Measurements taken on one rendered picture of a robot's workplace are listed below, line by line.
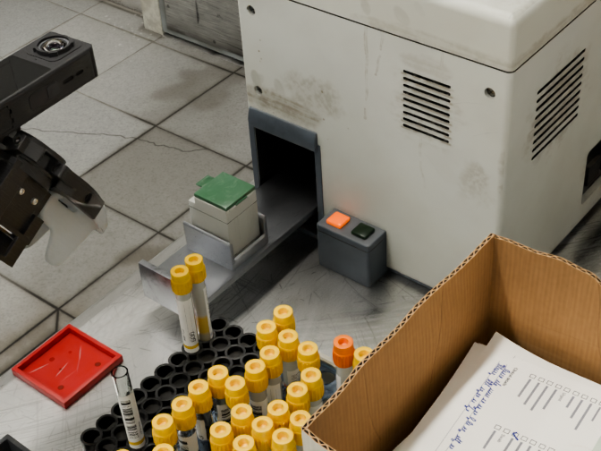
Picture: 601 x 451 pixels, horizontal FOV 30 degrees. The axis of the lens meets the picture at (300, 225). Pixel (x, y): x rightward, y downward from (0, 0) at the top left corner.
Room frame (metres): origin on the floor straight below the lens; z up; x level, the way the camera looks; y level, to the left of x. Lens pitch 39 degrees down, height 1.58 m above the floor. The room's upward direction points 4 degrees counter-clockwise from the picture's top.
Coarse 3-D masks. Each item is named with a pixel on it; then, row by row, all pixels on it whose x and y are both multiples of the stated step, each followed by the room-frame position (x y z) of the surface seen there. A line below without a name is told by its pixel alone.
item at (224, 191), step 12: (204, 180) 0.80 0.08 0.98; (216, 180) 0.80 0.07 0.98; (228, 180) 0.80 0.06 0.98; (240, 180) 0.80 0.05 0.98; (204, 192) 0.78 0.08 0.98; (216, 192) 0.78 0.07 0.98; (228, 192) 0.78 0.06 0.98; (240, 192) 0.78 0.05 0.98; (216, 204) 0.76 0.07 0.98; (228, 204) 0.76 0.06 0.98
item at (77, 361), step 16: (64, 336) 0.72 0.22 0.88; (80, 336) 0.72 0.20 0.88; (48, 352) 0.70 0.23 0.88; (64, 352) 0.70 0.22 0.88; (80, 352) 0.70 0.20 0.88; (96, 352) 0.70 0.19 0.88; (112, 352) 0.69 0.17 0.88; (16, 368) 0.68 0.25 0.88; (32, 368) 0.69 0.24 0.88; (48, 368) 0.69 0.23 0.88; (64, 368) 0.68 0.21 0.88; (80, 368) 0.68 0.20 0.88; (96, 368) 0.68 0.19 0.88; (112, 368) 0.68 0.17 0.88; (32, 384) 0.66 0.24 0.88; (48, 384) 0.67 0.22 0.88; (64, 384) 0.66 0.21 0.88; (80, 384) 0.66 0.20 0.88; (64, 400) 0.64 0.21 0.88
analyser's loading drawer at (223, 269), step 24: (288, 168) 0.90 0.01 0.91; (264, 192) 0.86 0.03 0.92; (288, 192) 0.86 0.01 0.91; (312, 192) 0.86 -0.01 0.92; (264, 216) 0.79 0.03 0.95; (288, 216) 0.82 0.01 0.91; (192, 240) 0.78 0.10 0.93; (216, 240) 0.76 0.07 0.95; (264, 240) 0.78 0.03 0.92; (144, 264) 0.75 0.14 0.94; (168, 264) 0.77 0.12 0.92; (216, 264) 0.76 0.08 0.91; (240, 264) 0.76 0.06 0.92; (144, 288) 0.75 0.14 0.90; (168, 288) 0.73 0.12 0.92; (216, 288) 0.73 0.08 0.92
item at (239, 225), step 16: (192, 208) 0.78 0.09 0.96; (208, 208) 0.77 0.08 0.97; (240, 208) 0.77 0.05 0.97; (256, 208) 0.79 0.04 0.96; (192, 224) 0.79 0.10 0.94; (208, 224) 0.77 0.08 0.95; (224, 224) 0.76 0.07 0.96; (240, 224) 0.77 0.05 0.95; (256, 224) 0.78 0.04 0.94; (224, 240) 0.76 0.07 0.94; (240, 240) 0.77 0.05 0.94
